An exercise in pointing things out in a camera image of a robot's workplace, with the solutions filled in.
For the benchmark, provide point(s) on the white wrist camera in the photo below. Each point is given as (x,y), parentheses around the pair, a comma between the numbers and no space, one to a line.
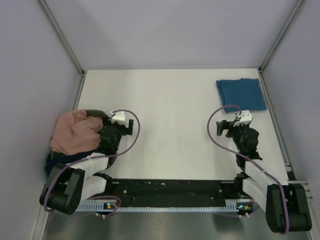
(118,117)
(243,118)

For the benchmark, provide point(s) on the folded teal t shirt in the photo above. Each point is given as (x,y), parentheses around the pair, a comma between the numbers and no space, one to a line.
(245,93)

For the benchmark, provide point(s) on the green plastic bin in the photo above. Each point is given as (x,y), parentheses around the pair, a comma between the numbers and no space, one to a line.
(96,113)

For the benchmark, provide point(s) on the aluminium frame post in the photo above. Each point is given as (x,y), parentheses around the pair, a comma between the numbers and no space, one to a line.
(297,8)
(60,36)

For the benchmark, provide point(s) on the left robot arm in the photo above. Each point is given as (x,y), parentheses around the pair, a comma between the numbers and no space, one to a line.
(68,184)

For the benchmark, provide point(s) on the navy blue t shirt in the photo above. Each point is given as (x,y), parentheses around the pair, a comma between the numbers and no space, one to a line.
(56,158)

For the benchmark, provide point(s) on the pink t shirt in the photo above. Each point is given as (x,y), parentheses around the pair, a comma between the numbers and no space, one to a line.
(76,132)

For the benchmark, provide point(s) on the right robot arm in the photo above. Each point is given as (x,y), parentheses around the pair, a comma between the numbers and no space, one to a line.
(285,204)

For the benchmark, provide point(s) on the left aluminium frame post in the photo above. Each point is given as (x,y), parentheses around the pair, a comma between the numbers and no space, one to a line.
(60,36)

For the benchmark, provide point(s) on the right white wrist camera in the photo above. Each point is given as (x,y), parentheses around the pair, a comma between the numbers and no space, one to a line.
(243,118)

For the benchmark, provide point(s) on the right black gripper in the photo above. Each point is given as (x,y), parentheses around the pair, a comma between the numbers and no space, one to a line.
(225,125)

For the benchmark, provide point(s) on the slotted grey cable duct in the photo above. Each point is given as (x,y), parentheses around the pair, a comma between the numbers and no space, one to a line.
(104,206)

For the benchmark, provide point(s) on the right aluminium frame post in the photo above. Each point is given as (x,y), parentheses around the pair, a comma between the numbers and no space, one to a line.
(297,8)

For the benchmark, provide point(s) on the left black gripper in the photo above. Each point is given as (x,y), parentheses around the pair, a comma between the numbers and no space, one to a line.
(125,130)

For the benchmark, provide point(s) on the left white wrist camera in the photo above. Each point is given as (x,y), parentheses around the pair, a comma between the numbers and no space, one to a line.
(118,117)

